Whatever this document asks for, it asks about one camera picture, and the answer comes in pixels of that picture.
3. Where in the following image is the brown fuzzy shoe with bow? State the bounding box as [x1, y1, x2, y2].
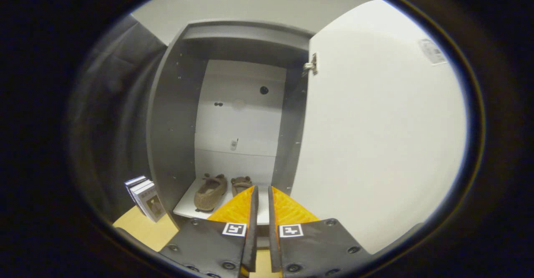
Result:
[194, 174, 228, 212]
[231, 176, 253, 197]

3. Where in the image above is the blue and white book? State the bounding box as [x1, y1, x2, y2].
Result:
[130, 180, 153, 216]
[124, 176, 147, 203]

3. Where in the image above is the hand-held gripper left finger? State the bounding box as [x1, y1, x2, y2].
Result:
[159, 185, 259, 278]

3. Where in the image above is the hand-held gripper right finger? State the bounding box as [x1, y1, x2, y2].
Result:
[268, 185, 373, 278]

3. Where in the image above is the grey book with portrait cover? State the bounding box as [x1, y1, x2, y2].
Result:
[138, 185, 166, 222]

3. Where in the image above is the black backdrop cloth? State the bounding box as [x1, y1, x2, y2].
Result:
[69, 15, 167, 224]

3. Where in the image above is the silver door hinge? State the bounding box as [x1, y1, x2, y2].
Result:
[303, 53, 318, 77]

